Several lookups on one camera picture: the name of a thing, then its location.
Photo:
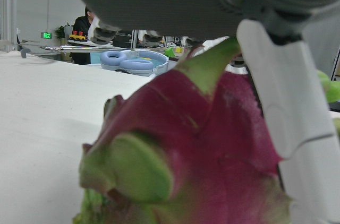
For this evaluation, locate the pink dragon fruit green scales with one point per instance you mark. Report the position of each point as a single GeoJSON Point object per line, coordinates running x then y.
{"type": "Point", "coordinates": [212, 141]}

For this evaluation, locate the green plastic toy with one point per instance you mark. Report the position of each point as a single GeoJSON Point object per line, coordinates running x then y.
{"type": "Point", "coordinates": [170, 52]}

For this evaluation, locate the light blue tray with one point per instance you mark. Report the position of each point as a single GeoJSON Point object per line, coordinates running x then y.
{"type": "Point", "coordinates": [160, 66]}

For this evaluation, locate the light blue headphones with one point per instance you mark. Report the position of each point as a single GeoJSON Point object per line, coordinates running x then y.
{"type": "Point", "coordinates": [132, 65]}

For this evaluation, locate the person in black clothes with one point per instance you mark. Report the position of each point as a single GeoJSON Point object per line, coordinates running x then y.
{"type": "Point", "coordinates": [81, 26]}

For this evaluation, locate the yellow toy truck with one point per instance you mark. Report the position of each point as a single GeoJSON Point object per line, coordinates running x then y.
{"type": "Point", "coordinates": [78, 36]}

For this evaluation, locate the silver metal rod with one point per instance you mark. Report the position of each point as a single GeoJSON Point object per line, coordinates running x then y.
{"type": "Point", "coordinates": [79, 47]}

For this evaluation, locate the green potted plant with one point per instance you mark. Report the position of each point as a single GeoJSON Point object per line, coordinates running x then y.
{"type": "Point", "coordinates": [61, 33]}

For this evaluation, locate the green digital display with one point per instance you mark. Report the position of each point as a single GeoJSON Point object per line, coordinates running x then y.
{"type": "Point", "coordinates": [46, 35]}

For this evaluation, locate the aluminium frame upright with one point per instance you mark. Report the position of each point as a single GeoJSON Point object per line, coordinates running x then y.
{"type": "Point", "coordinates": [8, 9]}

